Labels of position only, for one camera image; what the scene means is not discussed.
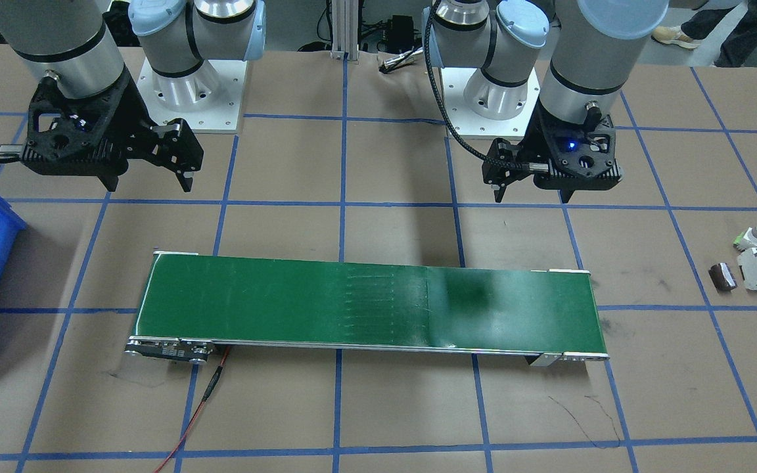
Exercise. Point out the dark brown capacitor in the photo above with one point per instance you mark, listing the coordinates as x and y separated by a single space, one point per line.
722 277

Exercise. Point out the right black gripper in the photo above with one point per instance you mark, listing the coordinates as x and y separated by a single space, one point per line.
130 113

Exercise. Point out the person's shoe and leg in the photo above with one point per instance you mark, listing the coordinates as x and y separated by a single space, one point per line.
739 44

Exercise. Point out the green conveyor belt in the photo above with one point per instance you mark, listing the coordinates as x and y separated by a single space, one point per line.
191 303

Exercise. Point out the green push button switch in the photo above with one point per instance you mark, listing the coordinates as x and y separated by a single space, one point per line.
747 239

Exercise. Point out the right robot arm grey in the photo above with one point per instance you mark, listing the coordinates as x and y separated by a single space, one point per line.
73 39

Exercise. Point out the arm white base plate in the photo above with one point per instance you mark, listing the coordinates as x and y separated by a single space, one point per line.
481 110
209 99

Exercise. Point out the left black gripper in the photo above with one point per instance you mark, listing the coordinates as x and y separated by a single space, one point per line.
528 146

